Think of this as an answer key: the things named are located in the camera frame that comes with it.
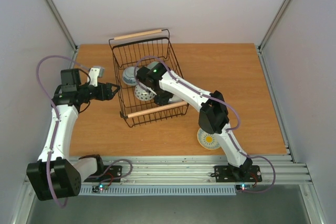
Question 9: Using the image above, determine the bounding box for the pink patterned bowl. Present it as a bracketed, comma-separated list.
[134, 84, 155, 102]

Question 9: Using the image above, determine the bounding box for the blue floral bowl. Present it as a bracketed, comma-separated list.
[122, 66, 139, 86]

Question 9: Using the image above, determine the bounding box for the white yellow bowl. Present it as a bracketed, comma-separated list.
[197, 128, 220, 150]

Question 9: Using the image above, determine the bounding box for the plain white bowl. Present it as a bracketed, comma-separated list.
[168, 95, 183, 104]

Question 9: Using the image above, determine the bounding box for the celadon green bowl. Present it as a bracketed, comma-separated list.
[147, 61, 159, 70]

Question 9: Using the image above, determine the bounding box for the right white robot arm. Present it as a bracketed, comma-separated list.
[136, 63, 253, 182]

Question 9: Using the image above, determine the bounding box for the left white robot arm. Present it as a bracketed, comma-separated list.
[26, 66, 120, 201]

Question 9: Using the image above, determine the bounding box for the left controller board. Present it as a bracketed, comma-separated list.
[91, 184, 109, 193]

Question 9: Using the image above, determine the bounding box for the controller board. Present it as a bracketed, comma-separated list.
[91, 184, 109, 193]
[236, 184, 257, 191]

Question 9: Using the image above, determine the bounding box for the right controller board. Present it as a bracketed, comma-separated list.
[236, 184, 257, 191]

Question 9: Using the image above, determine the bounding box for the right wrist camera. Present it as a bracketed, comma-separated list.
[139, 83, 157, 95]

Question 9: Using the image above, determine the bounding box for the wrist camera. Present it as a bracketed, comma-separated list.
[87, 66, 105, 87]
[139, 83, 157, 95]

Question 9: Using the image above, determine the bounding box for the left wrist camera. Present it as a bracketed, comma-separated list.
[87, 66, 105, 87]

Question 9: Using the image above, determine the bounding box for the black wire dish rack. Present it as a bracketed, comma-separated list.
[108, 29, 188, 127]

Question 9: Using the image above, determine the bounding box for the aluminium rail frame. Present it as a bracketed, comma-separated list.
[23, 155, 313, 185]

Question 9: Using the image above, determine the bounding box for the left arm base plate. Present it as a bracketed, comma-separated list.
[74, 165, 123, 183]

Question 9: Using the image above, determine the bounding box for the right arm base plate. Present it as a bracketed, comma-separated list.
[210, 165, 262, 183]

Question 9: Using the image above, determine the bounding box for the grey slotted cable duct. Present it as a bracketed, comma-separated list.
[79, 185, 236, 197]

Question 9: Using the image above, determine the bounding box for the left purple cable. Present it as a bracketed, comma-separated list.
[36, 55, 91, 208]

